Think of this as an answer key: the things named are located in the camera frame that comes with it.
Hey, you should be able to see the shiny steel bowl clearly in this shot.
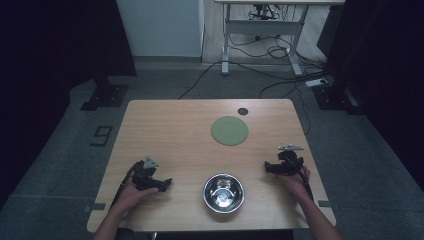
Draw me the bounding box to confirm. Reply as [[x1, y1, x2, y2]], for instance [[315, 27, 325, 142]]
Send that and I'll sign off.
[[202, 172, 246, 215]]

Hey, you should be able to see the white power strip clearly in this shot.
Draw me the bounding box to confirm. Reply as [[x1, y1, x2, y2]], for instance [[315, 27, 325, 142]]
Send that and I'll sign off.
[[304, 77, 330, 89]]

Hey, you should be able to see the black cable bundle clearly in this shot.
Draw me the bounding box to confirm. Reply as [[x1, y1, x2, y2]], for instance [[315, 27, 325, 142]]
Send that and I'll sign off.
[[227, 34, 328, 73]]

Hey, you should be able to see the right hand-held gripper black cable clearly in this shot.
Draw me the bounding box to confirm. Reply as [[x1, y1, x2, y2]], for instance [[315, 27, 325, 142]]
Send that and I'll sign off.
[[297, 165, 315, 202]]

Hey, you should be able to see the thin black floor cable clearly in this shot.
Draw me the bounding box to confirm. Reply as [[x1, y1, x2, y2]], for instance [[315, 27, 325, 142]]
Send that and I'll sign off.
[[258, 79, 312, 137]]

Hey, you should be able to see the hand-held gripper black cable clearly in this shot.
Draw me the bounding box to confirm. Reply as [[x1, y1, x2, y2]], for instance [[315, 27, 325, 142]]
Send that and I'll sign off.
[[110, 161, 140, 208], [297, 165, 315, 202]]

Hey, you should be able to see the white metal-frame desk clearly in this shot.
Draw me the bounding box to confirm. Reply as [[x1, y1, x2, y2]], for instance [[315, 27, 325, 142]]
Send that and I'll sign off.
[[214, 0, 346, 77]]

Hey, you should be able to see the left hand-held gripper black cable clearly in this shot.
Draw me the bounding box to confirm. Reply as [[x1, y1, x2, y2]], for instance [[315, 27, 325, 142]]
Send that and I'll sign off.
[[110, 161, 140, 208]]

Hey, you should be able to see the round green mat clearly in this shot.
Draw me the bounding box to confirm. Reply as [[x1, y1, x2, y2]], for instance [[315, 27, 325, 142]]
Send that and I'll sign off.
[[210, 115, 250, 147]]

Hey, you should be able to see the person's right hand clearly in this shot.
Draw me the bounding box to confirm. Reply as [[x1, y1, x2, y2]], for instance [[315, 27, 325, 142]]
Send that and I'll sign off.
[[277, 165, 312, 198]]

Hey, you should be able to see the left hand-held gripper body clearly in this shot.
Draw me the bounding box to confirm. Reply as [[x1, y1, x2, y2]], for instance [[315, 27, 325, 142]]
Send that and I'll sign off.
[[131, 155, 165, 192]]

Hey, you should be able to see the person's left hand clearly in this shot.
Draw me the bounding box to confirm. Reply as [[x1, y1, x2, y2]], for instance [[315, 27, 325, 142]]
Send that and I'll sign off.
[[114, 179, 160, 214]]

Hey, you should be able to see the black stand base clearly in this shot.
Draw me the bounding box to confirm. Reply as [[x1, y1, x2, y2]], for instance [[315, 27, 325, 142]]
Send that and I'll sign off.
[[79, 77, 130, 112], [311, 83, 365, 116]]

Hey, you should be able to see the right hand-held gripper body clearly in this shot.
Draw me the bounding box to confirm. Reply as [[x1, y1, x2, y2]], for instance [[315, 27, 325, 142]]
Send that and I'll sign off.
[[273, 143, 305, 177]]

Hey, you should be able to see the white cabinet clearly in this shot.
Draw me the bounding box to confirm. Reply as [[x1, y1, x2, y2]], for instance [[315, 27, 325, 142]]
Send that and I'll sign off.
[[115, 0, 205, 59]]

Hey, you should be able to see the dark curtain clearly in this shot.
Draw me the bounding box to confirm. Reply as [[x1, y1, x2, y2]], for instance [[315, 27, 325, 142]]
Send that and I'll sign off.
[[316, 0, 424, 183]]

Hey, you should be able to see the black device under desk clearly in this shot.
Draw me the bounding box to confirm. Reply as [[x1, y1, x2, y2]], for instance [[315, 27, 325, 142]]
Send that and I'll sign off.
[[247, 3, 282, 22]]

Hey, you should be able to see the long black floor cable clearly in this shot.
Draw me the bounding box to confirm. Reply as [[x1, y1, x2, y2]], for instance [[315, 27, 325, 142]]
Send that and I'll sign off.
[[177, 60, 329, 100]]

